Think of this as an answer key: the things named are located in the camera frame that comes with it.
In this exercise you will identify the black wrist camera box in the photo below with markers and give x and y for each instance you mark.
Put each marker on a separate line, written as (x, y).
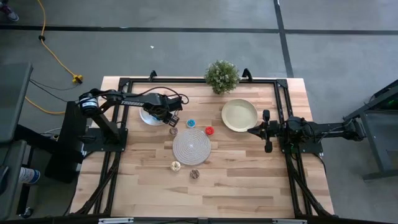
(163, 105)
(276, 130)

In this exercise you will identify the silver metal bracket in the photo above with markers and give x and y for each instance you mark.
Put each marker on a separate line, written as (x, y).
(115, 221)
(289, 221)

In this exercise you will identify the white plate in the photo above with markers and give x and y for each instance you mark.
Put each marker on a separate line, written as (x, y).
(146, 119)

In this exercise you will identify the white and blue can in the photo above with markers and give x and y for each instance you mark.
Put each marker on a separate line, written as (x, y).
(29, 175)

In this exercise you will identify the round woven cream mat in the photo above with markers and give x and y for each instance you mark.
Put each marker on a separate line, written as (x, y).
(191, 147)

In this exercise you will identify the black floor stand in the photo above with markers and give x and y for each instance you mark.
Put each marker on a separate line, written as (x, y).
(65, 149)

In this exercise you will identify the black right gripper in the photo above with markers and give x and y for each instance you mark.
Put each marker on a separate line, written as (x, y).
(268, 146)

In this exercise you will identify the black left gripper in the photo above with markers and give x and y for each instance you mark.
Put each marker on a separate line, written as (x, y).
(174, 109)

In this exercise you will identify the small red donut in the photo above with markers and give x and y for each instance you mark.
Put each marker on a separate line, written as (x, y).
(209, 130)

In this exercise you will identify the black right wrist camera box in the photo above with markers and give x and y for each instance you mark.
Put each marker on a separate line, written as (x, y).
(276, 130)

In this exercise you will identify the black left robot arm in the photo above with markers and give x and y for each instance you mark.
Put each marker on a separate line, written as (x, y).
(132, 103)

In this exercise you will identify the green plant in black pot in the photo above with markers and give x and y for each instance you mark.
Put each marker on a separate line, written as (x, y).
(221, 77)

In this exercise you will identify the small brown donut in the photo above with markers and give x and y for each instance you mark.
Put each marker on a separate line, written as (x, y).
(173, 131)

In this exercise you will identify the small chocolate sprinkled donut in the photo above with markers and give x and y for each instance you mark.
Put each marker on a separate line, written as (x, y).
(194, 173)

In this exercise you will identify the person's shoe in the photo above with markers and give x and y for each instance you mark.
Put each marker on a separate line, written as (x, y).
(9, 12)

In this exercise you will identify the grey cabinet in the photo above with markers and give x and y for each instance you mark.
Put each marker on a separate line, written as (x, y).
(14, 99)
(15, 152)

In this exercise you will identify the beige plate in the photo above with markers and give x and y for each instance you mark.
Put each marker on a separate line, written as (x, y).
(239, 115)

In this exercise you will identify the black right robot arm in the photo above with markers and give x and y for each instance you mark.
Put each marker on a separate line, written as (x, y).
(326, 129)

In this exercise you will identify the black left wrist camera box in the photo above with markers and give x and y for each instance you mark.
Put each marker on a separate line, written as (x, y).
(163, 105)

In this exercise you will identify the dark grey metal cart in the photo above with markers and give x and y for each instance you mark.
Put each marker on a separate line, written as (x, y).
(382, 140)

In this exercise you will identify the small white sprinkled donut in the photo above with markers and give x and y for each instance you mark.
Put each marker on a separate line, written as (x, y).
(175, 166)

